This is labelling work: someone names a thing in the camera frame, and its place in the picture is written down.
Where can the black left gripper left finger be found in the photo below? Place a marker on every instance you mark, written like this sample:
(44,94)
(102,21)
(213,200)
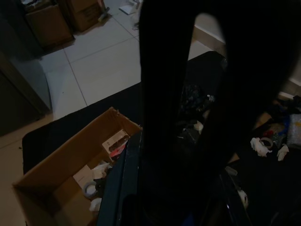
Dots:
(160,70)

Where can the small red packet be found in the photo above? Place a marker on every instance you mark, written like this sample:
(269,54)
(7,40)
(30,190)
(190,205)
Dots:
(117,153)

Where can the black plastic dustpan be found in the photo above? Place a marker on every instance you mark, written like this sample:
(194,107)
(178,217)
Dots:
(117,188)

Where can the grey tape roll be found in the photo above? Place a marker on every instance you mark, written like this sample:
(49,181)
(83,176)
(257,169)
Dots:
(90,189)

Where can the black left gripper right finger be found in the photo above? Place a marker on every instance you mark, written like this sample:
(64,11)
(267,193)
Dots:
(254,58)

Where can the closed brown cardboard box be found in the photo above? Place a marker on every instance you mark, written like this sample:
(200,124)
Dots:
(84,14)
(49,26)

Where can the white tape roll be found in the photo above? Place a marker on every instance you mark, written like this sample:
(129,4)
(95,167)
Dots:
(198,127)
(268,142)

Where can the large black floor mat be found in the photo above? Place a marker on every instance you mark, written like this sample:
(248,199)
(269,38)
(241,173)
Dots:
(94,113)

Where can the plain white carton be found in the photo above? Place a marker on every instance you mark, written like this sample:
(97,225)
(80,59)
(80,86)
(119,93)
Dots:
(82,175)

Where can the crumpled white paper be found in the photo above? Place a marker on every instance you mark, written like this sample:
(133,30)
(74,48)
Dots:
(101,170)
(96,204)

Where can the crumpled black plastic bag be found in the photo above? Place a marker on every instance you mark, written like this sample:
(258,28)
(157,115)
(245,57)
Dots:
(192,96)

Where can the clear bubble wrap sheet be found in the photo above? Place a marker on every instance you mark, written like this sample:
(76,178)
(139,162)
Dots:
(295,129)

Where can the open brown cardboard box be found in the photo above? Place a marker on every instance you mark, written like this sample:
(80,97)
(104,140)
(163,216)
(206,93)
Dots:
(70,155)

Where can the rolled plastic film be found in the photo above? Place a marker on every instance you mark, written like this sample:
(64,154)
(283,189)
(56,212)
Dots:
(104,14)

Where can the grey metal cabinet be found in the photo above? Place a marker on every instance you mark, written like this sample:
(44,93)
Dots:
(18,82)

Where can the white and brown carton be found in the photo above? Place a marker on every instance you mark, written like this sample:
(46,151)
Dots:
(115,142)

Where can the flat white paper sheet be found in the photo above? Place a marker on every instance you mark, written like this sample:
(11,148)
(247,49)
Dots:
(129,7)

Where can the blue plastic scrap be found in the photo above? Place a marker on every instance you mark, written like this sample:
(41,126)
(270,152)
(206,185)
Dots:
(285,122)

